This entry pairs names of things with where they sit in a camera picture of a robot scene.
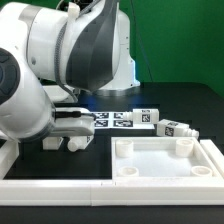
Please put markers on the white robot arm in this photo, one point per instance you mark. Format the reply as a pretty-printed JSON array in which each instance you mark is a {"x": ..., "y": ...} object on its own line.
[{"x": 79, "y": 49}]

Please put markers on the white square tabletop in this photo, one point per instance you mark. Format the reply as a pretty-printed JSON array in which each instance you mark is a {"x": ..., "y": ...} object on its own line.
[{"x": 161, "y": 157}]

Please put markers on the paper sheet with tags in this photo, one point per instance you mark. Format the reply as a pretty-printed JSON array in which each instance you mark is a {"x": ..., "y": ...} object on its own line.
[{"x": 114, "y": 120}]

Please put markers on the white U-shaped fence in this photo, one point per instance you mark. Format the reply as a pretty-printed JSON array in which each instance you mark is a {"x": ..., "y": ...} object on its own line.
[{"x": 116, "y": 191}]

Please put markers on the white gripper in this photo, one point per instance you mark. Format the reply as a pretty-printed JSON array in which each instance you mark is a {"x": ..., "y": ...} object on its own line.
[{"x": 74, "y": 121}]

